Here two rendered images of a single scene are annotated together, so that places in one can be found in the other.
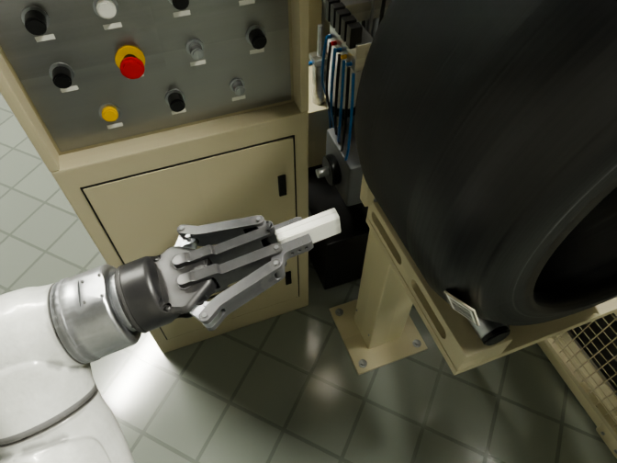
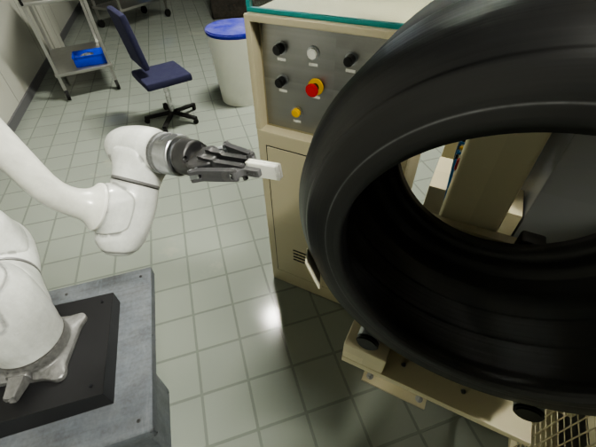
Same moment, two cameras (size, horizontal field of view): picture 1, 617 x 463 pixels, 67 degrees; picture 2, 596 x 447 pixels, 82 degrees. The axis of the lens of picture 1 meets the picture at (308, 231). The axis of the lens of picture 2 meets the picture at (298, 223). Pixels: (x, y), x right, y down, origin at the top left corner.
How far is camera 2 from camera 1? 0.43 m
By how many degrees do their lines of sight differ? 32
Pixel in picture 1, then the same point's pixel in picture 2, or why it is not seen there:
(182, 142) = not seen: hidden behind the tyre
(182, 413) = (255, 311)
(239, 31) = not seen: hidden behind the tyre
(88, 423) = (137, 192)
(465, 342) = (353, 336)
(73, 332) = (152, 148)
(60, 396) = (135, 172)
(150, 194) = (296, 168)
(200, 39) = not seen: hidden behind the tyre
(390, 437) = (345, 433)
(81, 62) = (293, 78)
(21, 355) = (133, 145)
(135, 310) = (174, 154)
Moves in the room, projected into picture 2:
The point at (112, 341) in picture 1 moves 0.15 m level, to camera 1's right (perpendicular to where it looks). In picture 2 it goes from (160, 162) to (199, 197)
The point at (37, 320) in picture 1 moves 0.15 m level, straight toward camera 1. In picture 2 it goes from (146, 137) to (127, 181)
